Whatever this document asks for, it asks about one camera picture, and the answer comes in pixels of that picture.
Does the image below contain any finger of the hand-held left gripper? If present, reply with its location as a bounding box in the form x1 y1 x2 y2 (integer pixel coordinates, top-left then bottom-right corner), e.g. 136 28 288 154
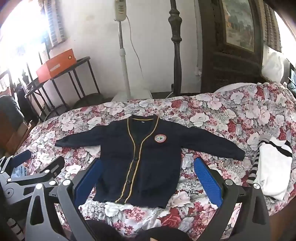
9 156 65 186
0 149 32 177

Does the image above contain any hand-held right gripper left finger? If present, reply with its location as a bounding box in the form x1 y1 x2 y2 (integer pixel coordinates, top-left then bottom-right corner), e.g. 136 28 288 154
25 159 109 241

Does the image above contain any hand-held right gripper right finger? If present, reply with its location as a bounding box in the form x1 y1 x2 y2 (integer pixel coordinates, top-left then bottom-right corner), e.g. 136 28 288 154
194 157 271 241

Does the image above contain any navy cardigan with yellow trim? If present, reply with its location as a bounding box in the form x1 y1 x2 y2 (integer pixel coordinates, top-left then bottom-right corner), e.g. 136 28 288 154
55 114 245 209

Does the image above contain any floral bedspread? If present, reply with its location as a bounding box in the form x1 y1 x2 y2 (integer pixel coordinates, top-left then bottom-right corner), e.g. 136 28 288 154
22 82 296 241

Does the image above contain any white garment with black stripes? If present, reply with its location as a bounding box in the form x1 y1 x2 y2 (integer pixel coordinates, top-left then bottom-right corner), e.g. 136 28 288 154
257 137 293 201

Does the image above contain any small black round table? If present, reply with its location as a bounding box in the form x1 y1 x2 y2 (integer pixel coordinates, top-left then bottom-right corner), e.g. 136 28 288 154
24 77 70 122

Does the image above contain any orange box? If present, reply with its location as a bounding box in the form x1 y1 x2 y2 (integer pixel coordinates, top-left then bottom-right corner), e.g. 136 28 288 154
36 48 77 83

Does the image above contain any black round side table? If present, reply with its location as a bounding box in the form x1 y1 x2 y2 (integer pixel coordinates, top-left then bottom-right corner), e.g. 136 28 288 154
48 56 102 112

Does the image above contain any dark carved wooden cabinet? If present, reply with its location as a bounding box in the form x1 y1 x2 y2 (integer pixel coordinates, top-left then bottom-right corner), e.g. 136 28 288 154
199 0 265 93

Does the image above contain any white standing fan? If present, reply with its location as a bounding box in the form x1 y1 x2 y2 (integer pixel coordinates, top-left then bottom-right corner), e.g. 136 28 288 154
111 0 152 102

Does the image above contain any white pillow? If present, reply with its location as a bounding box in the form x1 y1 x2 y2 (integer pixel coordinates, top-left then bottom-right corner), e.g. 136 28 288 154
262 52 290 84

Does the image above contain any patterned window curtain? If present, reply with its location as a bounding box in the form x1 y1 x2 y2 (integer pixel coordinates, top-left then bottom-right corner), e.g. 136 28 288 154
44 0 70 47
264 2 282 52

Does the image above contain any framed painting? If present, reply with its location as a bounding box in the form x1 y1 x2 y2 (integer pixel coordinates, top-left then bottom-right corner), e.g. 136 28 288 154
221 0 255 52

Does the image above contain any dark turned wooden post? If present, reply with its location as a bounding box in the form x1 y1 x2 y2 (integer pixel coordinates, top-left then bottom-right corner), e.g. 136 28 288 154
169 0 184 93

